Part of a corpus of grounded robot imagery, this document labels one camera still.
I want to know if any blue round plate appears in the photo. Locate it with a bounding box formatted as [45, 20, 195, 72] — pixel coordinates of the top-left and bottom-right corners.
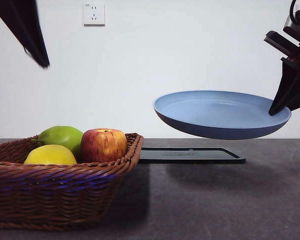
[153, 90, 293, 141]

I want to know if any yellow lemon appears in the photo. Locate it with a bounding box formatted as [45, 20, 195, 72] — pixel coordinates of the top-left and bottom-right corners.
[23, 144, 78, 166]

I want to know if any brown wicker basket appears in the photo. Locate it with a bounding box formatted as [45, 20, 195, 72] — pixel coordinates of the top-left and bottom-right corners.
[0, 132, 145, 231]

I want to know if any green apple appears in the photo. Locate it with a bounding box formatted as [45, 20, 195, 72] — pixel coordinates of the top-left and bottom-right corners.
[30, 125, 85, 161]

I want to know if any red apple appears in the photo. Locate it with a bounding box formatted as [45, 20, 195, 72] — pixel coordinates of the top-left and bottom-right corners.
[80, 128, 128, 165]

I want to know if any black flat tray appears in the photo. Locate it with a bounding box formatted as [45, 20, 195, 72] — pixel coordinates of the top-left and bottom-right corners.
[138, 147, 247, 165]

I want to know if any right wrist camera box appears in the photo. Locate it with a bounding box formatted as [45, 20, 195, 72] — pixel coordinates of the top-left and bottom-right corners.
[282, 9, 300, 39]

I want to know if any black camera cable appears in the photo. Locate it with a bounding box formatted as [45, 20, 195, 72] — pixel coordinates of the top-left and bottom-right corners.
[289, 0, 300, 19]

